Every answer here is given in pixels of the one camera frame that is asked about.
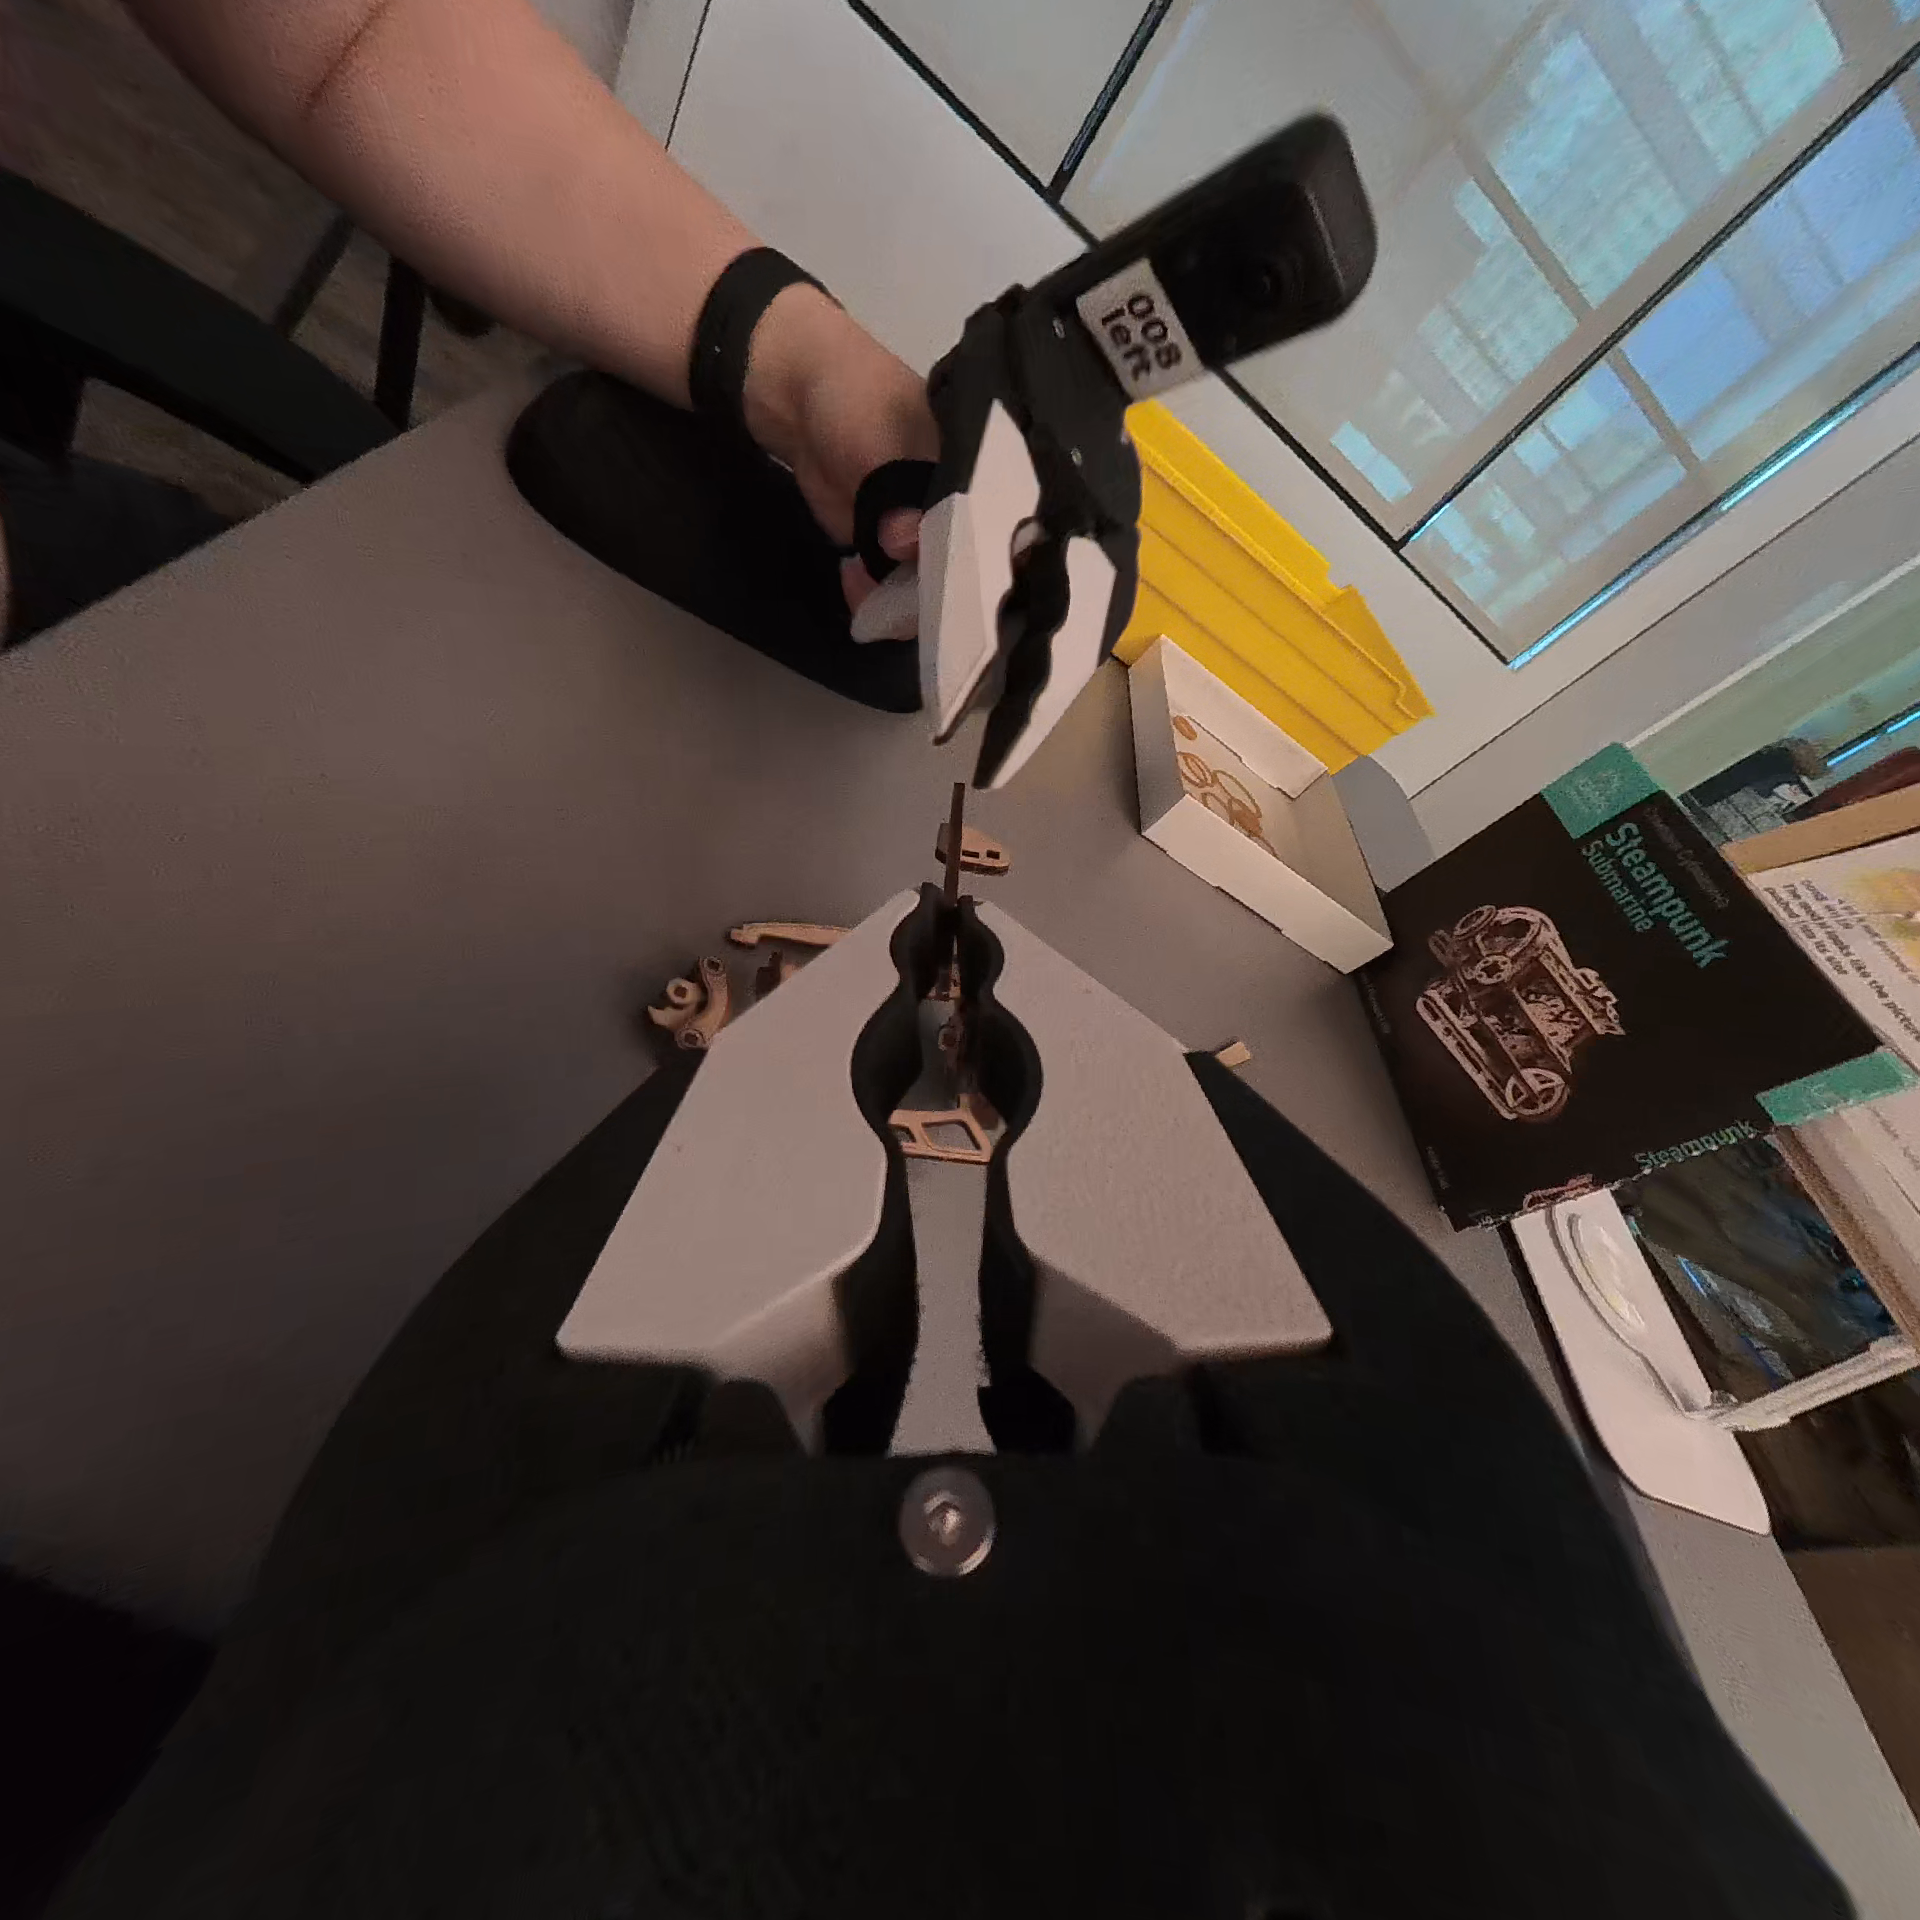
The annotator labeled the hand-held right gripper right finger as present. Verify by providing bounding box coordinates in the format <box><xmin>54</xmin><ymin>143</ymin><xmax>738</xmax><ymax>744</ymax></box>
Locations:
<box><xmin>959</xmin><ymin>895</ymin><xmax>1335</xmax><ymax>1454</ymax></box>

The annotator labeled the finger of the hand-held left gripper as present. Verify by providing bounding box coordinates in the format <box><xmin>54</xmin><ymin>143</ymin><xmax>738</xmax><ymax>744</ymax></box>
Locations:
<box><xmin>971</xmin><ymin>528</ymin><xmax>1129</xmax><ymax>792</ymax></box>
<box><xmin>913</xmin><ymin>402</ymin><xmax>1056</xmax><ymax>746</ymax></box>

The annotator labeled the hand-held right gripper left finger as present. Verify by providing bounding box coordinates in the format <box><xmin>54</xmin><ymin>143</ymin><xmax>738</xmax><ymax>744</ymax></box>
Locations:
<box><xmin>555</xmin><ymin>885</ymin><xmax>961</xmax><ymax>1455</ymax></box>

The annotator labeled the wooden model assembly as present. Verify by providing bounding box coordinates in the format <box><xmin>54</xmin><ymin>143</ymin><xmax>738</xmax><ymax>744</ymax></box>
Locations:
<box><xmin>729</xmin><ymin>778</ymin><xmax>1010</xmax><ymax>1168</ymax></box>

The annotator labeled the person's left forearm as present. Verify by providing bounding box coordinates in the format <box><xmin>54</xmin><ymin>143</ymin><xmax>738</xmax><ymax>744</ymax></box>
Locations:
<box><xmin>119</xmin><ymin>0</ymin><xmax>775</xmax><ymax>409</ymax></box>

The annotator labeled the black model kit box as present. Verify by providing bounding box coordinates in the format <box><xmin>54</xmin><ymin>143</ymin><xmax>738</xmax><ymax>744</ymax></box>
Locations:
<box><xmin>1357</xmin><ymin>744</ymin><xmax>1920</xmax><ymax>1234</ymax></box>

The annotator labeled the person's left hand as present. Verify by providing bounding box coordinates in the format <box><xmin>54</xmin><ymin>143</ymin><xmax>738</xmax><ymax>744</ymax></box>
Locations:
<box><xmin>746</xmin><ymin>305</ymin><xmax>946</xmax><ymax>606</ymax></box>

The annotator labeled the curved wooden part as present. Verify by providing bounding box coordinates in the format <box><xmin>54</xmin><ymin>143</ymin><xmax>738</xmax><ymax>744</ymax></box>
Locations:
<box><xmin>647</xmin><ymin>960</ymin><xmax>735</xmax><ymax>1049</ymax></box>

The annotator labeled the yellow plastic bin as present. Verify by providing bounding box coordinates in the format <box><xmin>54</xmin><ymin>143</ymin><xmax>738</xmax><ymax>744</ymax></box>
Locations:
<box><xmin>1110</xmin><ymin>398</ymin><xmax>1435</xmax><ymax>776</ymax></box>

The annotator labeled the illustrated instruction booklet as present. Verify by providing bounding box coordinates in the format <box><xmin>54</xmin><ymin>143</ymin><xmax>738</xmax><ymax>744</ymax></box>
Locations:
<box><xmin>1127</xmin><ymin>633</ymin><xmax>1395</xmax><ymax>975</ymax></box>

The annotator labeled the black wristband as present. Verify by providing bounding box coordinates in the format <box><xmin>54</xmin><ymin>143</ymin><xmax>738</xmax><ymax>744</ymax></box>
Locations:
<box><xmin>690</xmin><ymin>246</ymin><xmax>840</xmax><ymax>416</ymax></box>

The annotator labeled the window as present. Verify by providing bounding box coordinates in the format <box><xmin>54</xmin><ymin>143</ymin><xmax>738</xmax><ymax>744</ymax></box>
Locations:
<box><xmin>1072</xmin><ymin>0</ymin><xmax>1920</xmax><ymax>672</ymax></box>

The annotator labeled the clear acrylic holder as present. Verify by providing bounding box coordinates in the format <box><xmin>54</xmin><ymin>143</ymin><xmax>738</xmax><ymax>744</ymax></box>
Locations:
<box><xmin>1559</xmin><ymin>1199</ymin><xmax>1920</xmax><ymax>1426</ymax></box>

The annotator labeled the printed paper sheet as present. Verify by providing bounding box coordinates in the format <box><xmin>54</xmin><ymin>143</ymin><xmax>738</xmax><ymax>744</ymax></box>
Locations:
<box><xmin>1726</xmin><ymin>786</ymin><xmax>1920</xmax><ymax>1076</ymax></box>

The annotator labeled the black chair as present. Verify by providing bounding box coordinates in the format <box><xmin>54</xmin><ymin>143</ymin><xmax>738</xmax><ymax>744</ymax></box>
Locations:
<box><xmin>0</xmin><ymin>165</ymin><xmax>441</xmax><ymax>485</ymax></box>

